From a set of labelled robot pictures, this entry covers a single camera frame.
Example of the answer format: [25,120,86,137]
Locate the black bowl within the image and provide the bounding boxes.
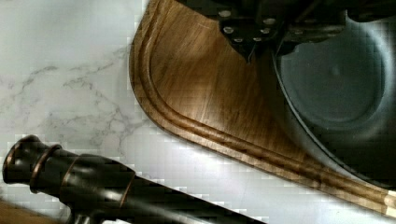
[266,18,396,189]

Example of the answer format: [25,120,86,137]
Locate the wooden cutting board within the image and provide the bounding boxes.
[130,0,395,217]

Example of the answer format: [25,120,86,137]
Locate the dark bronze faucet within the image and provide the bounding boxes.
[3,135,264,224]

